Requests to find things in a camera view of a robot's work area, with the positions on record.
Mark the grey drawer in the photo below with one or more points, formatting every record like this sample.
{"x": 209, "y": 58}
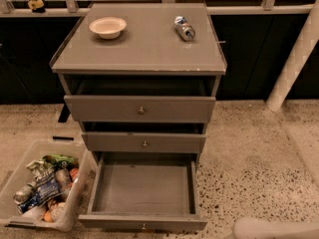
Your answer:
{"x": 144, "y": 191}
{"x": 142, "y": 99}
{"x": 144, "y": 137}

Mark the grey top drawer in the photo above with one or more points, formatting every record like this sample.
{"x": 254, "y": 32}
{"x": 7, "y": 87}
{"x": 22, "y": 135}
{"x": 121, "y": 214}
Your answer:
{"x": 142, "y": 99}

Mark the silver can in bin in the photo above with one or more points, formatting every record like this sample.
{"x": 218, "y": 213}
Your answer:
{"x": 24, "y": 193}

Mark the orange fruit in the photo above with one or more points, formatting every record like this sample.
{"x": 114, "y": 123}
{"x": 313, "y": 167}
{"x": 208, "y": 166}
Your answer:
{"x": 48, "y": 217}

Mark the white bowl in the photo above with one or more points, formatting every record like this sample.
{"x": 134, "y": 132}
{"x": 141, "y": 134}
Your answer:
{"x": 108, "y": 27}

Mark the grey drawer cabinet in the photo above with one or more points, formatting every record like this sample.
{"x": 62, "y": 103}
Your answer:
{"x": 149, "y": 46}

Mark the grey middle drawer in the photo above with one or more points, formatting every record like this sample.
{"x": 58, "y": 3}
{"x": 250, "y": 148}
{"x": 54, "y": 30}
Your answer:
{"x": 144, "y": 137}

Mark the grey bottom drawer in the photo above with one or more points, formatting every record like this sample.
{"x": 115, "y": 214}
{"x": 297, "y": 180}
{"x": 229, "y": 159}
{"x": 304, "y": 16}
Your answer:
{"x": 144, "y": 191}

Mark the blue snack bag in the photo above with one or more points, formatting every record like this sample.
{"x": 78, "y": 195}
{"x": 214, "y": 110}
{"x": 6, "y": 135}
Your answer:
{"x": 47, "y": 188}

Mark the white diagonal pillar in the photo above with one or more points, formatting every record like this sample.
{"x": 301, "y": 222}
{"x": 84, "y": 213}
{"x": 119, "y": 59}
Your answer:
{"x": 301, "y": 51}

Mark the yellow black toy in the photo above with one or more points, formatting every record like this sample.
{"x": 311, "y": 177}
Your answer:
{"x": 37, "y": 6}

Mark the crushed silver can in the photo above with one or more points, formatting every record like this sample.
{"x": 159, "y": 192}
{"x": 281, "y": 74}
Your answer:
{"x": 184, "y": 29}

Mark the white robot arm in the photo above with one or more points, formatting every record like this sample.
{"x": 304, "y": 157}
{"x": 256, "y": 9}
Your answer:
{"x": 252, "y": 228}

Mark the clear plastic bin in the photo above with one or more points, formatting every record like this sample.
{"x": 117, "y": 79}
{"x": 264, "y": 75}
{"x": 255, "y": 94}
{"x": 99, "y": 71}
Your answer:
{"x": 33, "y": 167}

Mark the green snack bag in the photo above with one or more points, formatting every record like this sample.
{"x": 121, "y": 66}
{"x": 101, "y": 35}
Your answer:
{"x": 61, "y": 161}

